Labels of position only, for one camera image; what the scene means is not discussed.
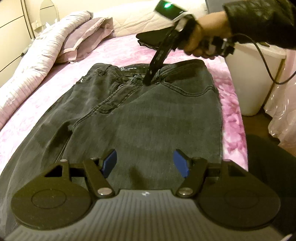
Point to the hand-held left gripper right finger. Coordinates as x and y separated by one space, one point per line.
181 163

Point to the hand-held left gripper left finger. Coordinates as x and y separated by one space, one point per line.
109 162

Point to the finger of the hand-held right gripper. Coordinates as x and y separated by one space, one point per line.
157 59

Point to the grey jeans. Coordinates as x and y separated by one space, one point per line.
150 115

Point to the person's right hand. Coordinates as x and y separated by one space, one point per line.
198 32

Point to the black garment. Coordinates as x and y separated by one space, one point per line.
148 38

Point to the white quilted pillow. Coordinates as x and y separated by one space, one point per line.
138 16

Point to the purple pillow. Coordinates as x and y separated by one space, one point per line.
85 37

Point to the white plastic bin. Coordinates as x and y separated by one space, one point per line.
245 81

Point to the person's black trouser leg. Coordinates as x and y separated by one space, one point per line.
272 166

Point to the clear plastic bag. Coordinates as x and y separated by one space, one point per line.
284 115

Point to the oval mirror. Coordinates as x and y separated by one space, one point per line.
47 11

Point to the white ribbed quilt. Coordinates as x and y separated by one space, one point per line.
34 64

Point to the white wardrobe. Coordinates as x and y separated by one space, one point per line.
11 34

